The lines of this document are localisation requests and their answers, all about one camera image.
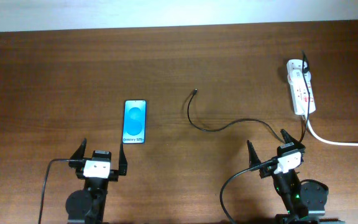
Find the blue Samsung Galaxy smartphone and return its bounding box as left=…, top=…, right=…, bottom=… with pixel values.
left=122, top=100, right=147, bottom=144

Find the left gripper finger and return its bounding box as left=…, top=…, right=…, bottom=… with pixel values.
left=68, top=138, right=87, bottom=169
left=118, top=142, right=127, bottom=176

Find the right black camera cable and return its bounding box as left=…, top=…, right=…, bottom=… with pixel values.
left=219, top=159, right=279, bottom=224

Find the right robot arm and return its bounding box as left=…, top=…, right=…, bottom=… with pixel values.
left=247, top=129, right=329, bottom=223

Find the white power strip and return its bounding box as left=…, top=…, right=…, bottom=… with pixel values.
left=287, top=59, right=316, bottom=117

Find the black camera cable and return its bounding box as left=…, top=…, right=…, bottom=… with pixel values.
left=219, top=159, right=279, bottom=224
left=37, top=158, right=86, bottom=224

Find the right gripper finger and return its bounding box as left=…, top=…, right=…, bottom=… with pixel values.
left=247, top=140, right=261, bottom=170
left=280, top=129, right=301, bottom=144

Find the left black camera cable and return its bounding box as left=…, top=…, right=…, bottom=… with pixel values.
left=37, top=158, right=86, bottom=224

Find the black USB charging cable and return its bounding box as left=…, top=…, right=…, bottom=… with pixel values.
left=186, top=50, right=311, bottom=144

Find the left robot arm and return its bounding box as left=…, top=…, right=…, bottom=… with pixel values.
left=65, top=140, right=128, bottom=224

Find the white power strip cord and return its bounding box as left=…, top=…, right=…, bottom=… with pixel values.
left=305, top=114, right=358, bottom=149

